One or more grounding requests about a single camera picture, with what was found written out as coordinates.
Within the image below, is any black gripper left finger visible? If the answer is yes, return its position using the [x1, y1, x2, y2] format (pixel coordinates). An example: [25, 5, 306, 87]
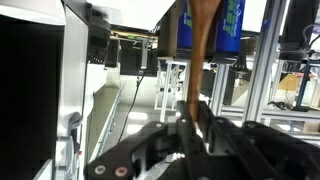
[85, 101, 197, 180]

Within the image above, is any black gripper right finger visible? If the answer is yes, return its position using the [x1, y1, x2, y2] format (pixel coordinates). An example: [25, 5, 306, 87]
[198, 101, 320, 180]

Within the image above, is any wooden spoon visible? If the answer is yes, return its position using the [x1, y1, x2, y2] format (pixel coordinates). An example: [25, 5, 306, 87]
[187, 0, 221, 122]

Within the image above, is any small white bowl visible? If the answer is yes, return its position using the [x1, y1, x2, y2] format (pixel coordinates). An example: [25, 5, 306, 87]
[0, 0, 66, 26]

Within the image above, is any toy white refrigerator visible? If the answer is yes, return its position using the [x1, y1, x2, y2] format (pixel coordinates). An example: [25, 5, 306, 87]
[33, 0, 91, 180]

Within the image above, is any white black coffee machine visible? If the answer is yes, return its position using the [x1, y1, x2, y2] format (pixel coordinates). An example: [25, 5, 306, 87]
[86, 5, 110, 95]

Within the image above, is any aluminium frame post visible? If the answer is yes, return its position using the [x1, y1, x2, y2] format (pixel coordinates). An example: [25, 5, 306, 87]
[243, 0, 287, 122]

